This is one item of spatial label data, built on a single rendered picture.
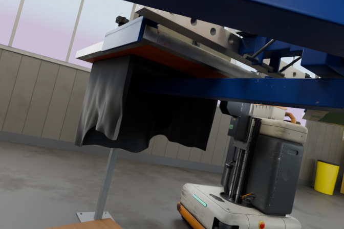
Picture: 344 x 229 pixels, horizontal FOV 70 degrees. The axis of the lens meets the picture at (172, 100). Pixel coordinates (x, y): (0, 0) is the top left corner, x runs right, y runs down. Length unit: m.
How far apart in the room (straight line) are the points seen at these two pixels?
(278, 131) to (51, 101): 2.80
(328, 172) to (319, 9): 5.50
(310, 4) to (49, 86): 3.49
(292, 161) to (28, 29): 3.26
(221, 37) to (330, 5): 0.50
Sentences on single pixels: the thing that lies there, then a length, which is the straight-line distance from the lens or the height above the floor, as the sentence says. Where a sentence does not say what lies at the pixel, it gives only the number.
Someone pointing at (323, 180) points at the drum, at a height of 0.23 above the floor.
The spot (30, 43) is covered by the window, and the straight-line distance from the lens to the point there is 3.66.
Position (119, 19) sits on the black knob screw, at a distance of 0.88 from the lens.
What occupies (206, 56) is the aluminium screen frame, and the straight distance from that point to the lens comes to 0.77.
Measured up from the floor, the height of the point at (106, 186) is 0.23.
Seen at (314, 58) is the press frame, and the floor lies 0.94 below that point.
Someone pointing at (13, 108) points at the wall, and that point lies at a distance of 3.66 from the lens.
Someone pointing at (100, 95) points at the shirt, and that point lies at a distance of 1.09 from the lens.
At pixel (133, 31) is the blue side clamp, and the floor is 0.97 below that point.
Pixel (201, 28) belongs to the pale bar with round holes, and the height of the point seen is 1.01.
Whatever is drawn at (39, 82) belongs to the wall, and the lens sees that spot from 3.61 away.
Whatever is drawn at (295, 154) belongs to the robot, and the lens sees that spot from 1.91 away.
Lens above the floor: 0.77
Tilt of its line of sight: 4 degrees up
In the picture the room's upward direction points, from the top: 13 degrees clockwise
